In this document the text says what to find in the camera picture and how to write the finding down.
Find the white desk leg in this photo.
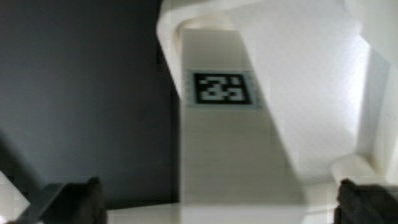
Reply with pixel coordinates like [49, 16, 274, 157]
[180, 28, 306, 224]

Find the white desk top tray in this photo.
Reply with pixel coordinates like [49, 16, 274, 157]
[109, 0, 398, 224]

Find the white left barrier block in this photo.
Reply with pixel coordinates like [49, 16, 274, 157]
[0, 171, 31, 224]

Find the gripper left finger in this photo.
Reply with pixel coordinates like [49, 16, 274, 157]
[11, 177, 109, 224]

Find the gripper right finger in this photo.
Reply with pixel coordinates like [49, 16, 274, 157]
[335, 179, 398, 224]

